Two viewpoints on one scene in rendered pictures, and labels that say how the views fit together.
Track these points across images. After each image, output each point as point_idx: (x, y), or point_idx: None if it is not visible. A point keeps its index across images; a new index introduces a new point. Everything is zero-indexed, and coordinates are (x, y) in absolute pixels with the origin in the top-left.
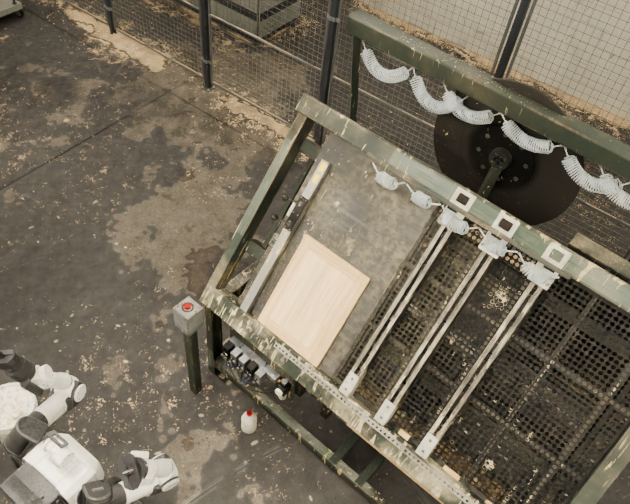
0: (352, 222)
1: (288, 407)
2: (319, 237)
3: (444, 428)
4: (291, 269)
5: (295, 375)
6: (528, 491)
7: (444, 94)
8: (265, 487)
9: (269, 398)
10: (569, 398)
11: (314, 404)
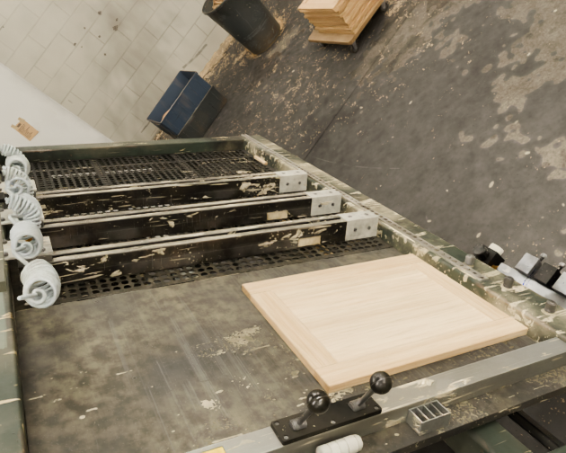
0: (205, 359)
1: (555, 409)
2: (301, 375)
3: (260, 173)
4: (403, 353)
5: (453, 248)
6: (222, 159)
7: None
8: None
9: None
10: (125, 173)
11: (508, 418)
